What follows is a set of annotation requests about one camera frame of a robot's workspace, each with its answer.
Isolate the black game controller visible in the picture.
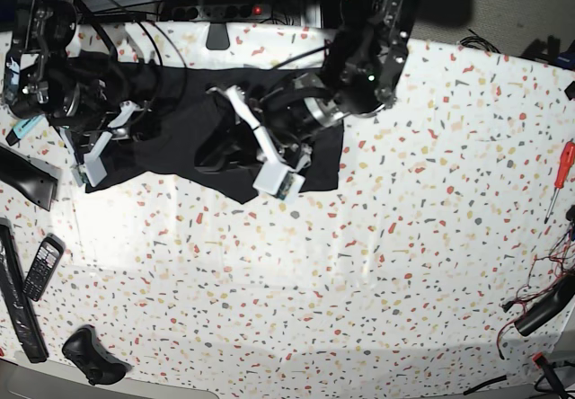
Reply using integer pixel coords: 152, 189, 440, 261
62, 325, 128, 386

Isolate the light blue highlighter marker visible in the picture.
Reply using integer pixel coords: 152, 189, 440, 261
5, 116, 43, 146

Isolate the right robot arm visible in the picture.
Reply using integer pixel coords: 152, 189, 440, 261
2, 0, 157, 170

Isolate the red and black wire bundle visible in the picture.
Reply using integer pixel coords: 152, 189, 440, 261
495, 226, 575, 360

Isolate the power strip with red switch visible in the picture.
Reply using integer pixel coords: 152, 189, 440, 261
170, 4, 272, 22

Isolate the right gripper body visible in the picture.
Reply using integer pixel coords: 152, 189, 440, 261
60, 101, 146, 170

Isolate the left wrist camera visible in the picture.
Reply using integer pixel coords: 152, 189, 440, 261
252, 161, 305, 203

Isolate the black table clamp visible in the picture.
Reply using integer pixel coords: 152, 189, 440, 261
206, 23, 230, 51

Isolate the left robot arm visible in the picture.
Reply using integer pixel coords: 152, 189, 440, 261
195, 0, 421, 173

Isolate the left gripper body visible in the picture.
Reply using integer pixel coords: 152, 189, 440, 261
207, 85, 313, 170

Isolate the black plastic handle part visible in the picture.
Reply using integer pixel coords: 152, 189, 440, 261
1, 146, 58, 211

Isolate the red black tool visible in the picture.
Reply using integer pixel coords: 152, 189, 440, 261
532, 353, 574, 399

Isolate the black cylinder with wires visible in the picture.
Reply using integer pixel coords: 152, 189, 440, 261
515, 275, 574, 337

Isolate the red handled screwdriver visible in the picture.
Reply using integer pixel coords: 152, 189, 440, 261
544, 140, 575, 224

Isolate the long black flat bar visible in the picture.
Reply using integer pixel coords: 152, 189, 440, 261
1, 219, 49, 364

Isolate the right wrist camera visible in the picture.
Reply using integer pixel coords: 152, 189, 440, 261
72, 155, 107, 188

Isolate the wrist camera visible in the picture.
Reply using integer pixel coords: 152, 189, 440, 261
252, 161, 305, 203
72, 155, 107, 188

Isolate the black cable strip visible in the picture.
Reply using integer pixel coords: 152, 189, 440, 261
462, 375, 508, 395

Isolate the black remote control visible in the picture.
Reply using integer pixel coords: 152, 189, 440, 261
23, 235, 65, 302

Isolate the black T-shirt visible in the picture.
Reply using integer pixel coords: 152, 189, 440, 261
66, 59, 346, 206

